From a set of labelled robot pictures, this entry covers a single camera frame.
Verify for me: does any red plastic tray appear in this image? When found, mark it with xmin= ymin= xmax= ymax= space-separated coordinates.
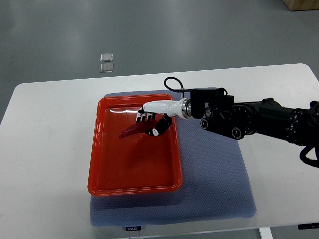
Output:
xmin=88 ymin=93 xmax=183 ymax=197

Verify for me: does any red pepper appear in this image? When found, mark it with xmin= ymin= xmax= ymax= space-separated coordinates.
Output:
xmin=119 ymin=123 xmax=148 ymax=139

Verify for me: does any white table leg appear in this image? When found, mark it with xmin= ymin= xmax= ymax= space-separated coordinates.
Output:
xmin=258 ymin=227 xmax=273 ymax=239

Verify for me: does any upper floor plate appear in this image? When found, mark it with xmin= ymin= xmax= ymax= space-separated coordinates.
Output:
xmin=100 ymin=53 xmax=113 ymax=62

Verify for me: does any blue-grey textured mat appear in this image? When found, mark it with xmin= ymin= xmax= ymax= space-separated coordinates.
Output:
xmin=90 ymin=90 xmax=256 ymax=227

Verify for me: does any black table label right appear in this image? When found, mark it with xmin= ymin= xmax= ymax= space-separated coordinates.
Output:
xmin=298 ymin=223 xmax=319 ymax=230

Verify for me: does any black table label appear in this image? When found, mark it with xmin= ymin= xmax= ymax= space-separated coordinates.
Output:
xmin=126 ymin=226 xmax=142 ymax=232
xmin=298 ymin=223 xmax=319 ymax=230

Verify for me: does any black table label left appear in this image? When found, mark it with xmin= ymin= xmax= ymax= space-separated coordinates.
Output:
xmin=126 ymin=226 xmax=142 ymax=232

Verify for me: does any cardboard box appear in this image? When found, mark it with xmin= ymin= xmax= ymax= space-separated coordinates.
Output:
xmin=283 ymin=0 xmax=319 ymax=11

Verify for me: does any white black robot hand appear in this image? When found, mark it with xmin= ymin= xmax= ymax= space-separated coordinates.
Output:
xmin=136 ymin=98 xmax=191 ymax=136

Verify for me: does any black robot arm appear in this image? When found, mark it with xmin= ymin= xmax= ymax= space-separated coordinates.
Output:
xmin=136 ymin=87 xmax=319 ymax=168

